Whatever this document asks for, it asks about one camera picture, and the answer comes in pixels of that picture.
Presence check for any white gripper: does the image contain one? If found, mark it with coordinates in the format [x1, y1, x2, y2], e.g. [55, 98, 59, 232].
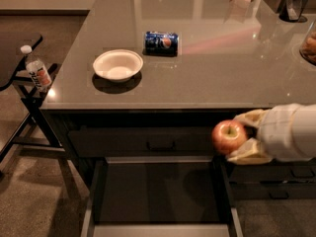
[226, 104, 301, 165]

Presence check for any red apple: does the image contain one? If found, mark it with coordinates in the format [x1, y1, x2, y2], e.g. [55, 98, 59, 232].
[211, 119, 248, 155]

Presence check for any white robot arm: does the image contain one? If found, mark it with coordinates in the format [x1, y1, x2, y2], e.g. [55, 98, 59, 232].
[226, 104, 316, 165]

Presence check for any right middle drawer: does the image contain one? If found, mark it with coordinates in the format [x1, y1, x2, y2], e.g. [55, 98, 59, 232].
[226, 160, 316, 183]

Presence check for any right bottom drawer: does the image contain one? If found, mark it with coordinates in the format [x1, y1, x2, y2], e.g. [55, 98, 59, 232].
[231, 184, 316, 200]

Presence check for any open middle drawer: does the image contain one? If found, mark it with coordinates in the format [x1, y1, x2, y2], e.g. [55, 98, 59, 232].
[80, 157, 244, 237]

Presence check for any closed top drawer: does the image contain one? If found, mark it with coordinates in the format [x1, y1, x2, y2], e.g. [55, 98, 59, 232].
[68, 126, 216, 157]

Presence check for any glass jar with snacks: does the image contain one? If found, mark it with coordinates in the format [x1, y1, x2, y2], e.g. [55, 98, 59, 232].
[299, 20, 316, 65]

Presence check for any blue Pepsi can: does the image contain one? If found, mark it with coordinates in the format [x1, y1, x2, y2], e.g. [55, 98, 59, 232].
[144, 32, 179, 56]

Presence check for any dark glass container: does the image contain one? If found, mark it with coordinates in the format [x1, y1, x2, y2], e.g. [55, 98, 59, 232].
[278, 0, 308, 23]

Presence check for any white paper bowl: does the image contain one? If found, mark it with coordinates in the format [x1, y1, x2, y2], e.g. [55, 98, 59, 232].
[93, 49, 143, 82]

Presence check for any dark chair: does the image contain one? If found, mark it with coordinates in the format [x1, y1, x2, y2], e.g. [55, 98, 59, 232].
[0, 32, 61, 162]

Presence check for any clear water bottle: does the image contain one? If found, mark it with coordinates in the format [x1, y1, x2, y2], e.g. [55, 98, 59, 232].
[21, 45, 52, 92]

